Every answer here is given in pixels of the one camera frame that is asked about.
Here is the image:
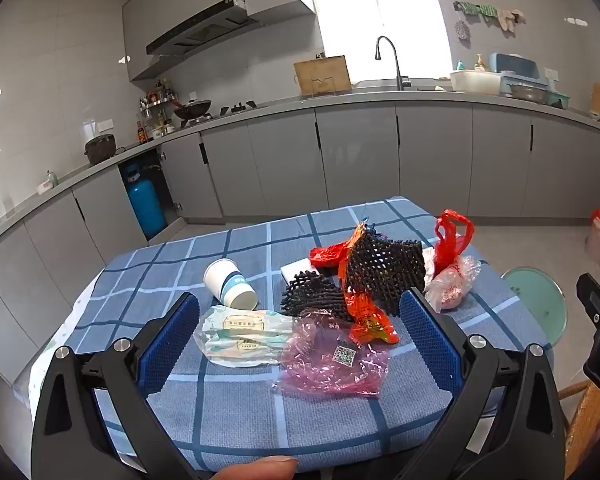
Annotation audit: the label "large black foam net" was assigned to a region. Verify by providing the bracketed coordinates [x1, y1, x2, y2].
[345, 225, 426, 317]

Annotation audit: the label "metal bowl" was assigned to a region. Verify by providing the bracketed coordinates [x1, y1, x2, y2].
[510, 84, 548, 103]

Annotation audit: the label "orange red food packet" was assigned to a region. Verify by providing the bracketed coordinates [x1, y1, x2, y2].
[344, 287, 400, 345]

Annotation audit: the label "white sponge block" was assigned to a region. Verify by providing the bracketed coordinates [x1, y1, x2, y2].
[281, 258, 326, 286]

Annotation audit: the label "blue gas cylinder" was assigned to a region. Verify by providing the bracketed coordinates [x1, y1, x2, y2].
[121, 162, 168, 240]

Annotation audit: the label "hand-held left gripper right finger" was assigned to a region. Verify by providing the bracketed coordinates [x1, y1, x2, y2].
[399, 287, 567, 480]

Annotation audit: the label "wicker chair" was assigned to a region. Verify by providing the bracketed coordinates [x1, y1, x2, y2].
[557, 380, 600, 480]

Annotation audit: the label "blue dish rack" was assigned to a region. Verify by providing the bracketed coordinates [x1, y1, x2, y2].
[490, 52, 571, 108]

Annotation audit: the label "crumpled red wrapper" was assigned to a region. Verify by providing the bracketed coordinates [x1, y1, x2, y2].
[309, 241, 353, 268]

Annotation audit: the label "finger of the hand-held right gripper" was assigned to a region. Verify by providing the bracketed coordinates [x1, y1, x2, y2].
[576, 272, 600, 333]

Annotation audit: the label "dark cooking pot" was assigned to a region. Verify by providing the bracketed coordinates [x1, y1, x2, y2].
[84, 134, 126, 166]

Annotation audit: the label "black range hood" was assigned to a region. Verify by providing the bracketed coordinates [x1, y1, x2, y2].
[146, 0, 258, 58]

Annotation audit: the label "blue checked tablecloth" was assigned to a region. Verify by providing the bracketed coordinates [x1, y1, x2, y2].
[27, 196, 556, 480]

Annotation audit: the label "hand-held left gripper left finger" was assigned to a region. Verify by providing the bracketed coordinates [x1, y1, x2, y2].
[31, 291, 216, 480]

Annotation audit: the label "green round stool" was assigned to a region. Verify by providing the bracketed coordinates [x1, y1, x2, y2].
[500, 267, 567, 346]

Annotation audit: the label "small black foam net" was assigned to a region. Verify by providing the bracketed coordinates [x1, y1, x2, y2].
[280, 270, 353, 323]

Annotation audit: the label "orange blue snack wrapper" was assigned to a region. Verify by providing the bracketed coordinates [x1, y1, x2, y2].
[347, 220, 381, 263]

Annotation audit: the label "clear red-printed plastic bag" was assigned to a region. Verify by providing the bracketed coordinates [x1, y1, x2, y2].
[422, 247, 482, 312]

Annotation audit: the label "kitchen window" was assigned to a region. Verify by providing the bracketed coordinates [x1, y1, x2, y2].
[307, 0, 453, 83]

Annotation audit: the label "red plastic bag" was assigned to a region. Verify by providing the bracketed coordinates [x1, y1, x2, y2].
[434, 209, 475, 267]

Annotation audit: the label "gas stove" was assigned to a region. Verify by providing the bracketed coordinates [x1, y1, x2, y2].
[180, 101, 258, 128]

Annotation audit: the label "black wok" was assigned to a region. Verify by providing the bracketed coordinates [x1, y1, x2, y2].
[174, 100, 213, 121]

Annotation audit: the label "black gooseneck faucet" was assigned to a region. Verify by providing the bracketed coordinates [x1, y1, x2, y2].
[376, 36, 412, 92]

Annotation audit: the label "wooden cutting board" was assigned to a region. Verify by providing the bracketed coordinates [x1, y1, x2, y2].
[293, 55, 353, 96]

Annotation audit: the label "white plastic basin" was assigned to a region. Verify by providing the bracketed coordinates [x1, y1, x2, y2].
[449, 70, 503, 95]

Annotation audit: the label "white paper cup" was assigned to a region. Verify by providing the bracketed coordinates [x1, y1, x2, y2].
[203, 258, 258, 310]

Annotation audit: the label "metal spice rack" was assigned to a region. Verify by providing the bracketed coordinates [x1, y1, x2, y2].
[139, 80, 178, 141]

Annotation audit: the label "grey kitchen base cabinets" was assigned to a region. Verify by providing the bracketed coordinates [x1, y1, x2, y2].
[0, 91, 600, 386]

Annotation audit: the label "hanging beige gloves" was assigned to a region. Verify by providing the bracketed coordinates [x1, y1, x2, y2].
[495, 7, 525, 36]

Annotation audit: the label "pink transparent plastic bag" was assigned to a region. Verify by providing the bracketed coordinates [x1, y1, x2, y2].
[272, 310, 391, 397]

